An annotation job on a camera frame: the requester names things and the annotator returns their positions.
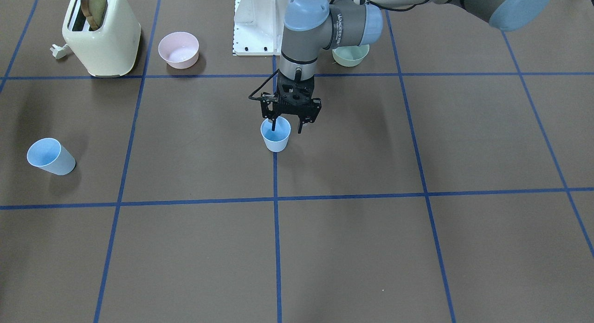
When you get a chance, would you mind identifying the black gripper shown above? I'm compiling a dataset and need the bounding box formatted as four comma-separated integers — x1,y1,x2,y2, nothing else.
259,76,322,134

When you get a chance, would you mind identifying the light blue cup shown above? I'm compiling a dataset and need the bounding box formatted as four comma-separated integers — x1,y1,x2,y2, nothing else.
27,137,76,175
259,116,291,152

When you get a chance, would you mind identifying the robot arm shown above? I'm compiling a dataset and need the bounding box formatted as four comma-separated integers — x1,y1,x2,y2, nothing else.
256,0,550,131

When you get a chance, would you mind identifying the green plastic bowl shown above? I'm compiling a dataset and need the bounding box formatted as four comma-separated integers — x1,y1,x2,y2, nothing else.
332,45,370,67

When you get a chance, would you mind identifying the pink plastic bowl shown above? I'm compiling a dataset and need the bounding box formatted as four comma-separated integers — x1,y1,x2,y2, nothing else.
158,32,200,69

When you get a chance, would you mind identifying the cream two-slot toaster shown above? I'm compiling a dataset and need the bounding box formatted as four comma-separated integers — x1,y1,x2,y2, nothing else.
62,0,142,78

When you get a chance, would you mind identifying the toast slice in toaster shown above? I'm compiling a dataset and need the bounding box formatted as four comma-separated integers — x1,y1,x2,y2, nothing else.
80,0,107,31

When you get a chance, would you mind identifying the white toaster power plug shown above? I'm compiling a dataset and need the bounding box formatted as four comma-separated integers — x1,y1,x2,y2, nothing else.
50,44,71,59

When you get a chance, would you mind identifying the black gripper cable arm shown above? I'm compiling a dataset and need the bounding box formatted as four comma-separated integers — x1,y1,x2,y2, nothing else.
248,69,280,102

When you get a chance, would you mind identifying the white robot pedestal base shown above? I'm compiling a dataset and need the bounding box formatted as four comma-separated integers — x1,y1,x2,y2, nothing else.
232,0,289,56

